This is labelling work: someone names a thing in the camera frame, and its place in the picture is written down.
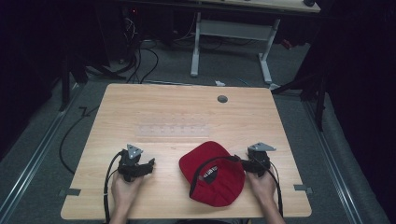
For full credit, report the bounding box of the red baseball cap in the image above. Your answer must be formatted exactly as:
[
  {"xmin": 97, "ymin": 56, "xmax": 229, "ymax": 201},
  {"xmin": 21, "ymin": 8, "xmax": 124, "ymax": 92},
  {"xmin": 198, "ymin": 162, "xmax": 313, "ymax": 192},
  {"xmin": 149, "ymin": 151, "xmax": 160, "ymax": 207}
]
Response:
[{"xmin": 178, "ymin": 140, "xmax": 247, "ymax": 208}]

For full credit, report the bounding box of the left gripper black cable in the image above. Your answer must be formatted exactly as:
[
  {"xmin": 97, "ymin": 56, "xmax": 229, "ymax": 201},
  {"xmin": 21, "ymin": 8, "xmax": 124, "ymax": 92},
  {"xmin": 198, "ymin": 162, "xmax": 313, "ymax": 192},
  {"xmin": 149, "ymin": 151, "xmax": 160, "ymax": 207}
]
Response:
[{"xmin": 103, "ymin": 150, "xmax": 124, "ymax": 224}]

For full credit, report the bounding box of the person's left hand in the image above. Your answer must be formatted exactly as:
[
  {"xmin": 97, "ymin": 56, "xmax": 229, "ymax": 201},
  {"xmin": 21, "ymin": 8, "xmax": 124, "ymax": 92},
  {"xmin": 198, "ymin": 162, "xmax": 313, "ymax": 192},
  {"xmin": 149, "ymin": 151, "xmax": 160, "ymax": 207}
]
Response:
[{"xmin": 110, "ymin": 171, "xmax": 145, "ymax": 209}]

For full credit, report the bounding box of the black floor cable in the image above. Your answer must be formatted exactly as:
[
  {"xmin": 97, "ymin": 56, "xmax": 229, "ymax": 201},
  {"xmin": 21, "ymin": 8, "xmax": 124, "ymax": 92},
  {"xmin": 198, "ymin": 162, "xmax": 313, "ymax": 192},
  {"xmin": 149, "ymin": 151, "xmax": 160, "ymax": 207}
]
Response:
[{"xmin": 58, "ymin": 105, "xmax": 101, "ymax": 175}]

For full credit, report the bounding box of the grey tape piece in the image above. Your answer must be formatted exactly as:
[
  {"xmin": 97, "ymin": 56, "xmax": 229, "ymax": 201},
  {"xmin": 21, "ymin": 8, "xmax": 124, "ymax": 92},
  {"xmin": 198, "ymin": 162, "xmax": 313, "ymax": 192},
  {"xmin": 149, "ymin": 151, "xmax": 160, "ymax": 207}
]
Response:
[
  {"xmin": 59, "ymin": 188, "xmax": 82, "ymax": 197},
  {"xmin": 293, "ymin": 184, "xmax": 314, "ymax": 194}
]

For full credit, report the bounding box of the person's right hand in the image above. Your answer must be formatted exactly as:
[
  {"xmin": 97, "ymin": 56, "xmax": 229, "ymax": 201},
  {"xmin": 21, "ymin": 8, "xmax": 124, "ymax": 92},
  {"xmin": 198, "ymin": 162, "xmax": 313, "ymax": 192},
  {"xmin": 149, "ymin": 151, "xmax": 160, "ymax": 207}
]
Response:
[{"xmin": 245, "ymin": 167, "xmax": 278, "ymax": 204}]

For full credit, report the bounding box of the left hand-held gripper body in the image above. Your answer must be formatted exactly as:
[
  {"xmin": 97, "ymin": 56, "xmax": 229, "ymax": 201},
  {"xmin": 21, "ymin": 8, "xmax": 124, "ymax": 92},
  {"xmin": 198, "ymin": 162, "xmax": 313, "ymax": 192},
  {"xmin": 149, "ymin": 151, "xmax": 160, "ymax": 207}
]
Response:
[{"xmin": 117, "ymin": 144, "xmax": 148, "ymax": 183}]

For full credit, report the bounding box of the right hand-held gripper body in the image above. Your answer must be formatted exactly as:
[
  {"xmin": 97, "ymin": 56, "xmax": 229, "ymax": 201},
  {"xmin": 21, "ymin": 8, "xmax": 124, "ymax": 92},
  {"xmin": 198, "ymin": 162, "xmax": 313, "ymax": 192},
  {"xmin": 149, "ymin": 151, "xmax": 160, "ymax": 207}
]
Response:
[{"xmin": 247, "ymin": 142, "xmax": 277, "ymax": 178}]

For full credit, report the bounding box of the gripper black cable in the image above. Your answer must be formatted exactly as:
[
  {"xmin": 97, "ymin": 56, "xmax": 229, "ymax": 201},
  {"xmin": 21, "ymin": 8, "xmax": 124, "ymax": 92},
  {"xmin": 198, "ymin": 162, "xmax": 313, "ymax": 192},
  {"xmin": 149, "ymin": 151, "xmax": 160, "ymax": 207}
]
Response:
[
  {"xmin": 252, "ymin": 156, "xmax": 285, "ymax": 218},
  {"xmin": 103, "ymin": 150, "xmax": 124, "ymax": 224}
]

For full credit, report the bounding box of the white frame desk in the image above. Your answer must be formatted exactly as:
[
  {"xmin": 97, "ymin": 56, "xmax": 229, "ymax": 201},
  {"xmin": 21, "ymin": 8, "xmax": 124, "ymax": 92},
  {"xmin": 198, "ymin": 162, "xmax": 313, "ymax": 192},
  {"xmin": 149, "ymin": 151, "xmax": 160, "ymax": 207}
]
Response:
[{"xmin": 188, "ymin": 0, "xmax": 322, "ymax": 91}]

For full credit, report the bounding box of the bundle of dark cables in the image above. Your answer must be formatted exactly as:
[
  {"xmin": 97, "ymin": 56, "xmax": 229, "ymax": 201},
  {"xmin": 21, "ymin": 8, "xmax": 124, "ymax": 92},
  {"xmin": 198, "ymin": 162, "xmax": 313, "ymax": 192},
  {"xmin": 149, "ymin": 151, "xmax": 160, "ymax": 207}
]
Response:
[{"xmin": 87, "ymin": 12, "xmax": 200, "ymax": 85}]

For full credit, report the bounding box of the black metal stand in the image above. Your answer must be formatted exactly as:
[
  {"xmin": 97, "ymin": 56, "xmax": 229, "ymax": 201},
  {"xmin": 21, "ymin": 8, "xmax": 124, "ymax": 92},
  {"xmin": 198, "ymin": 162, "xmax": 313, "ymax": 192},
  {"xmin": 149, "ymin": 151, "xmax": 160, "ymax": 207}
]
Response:
[
  {"xmin": 270, "ymin": 55, "xmax": 331, "ymax": 133},
  {"xmin": 57, "ymin": 52, "xmax": 90, "ymax": 113}
]

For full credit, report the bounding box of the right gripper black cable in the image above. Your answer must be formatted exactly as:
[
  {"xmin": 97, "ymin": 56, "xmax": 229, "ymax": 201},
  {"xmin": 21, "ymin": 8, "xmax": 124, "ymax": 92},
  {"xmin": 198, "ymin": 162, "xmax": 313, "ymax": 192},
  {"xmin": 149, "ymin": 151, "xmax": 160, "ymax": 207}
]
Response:
[{"xmin": 252, "ymin": 156, "xmax": 285, "ymax": 218}]

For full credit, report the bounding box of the metal floor rail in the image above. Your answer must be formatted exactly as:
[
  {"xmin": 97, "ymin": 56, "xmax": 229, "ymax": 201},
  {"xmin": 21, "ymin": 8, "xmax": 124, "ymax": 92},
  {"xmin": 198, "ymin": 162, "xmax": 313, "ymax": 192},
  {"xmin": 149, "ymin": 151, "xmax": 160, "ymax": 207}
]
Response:
[
  {"xmin": 303, "ymin": 99, "xmax": 365, "ymax": 224},
  {"xmin": 0, "ymin": 82, "xmax": 87, "ymax": 222}
]

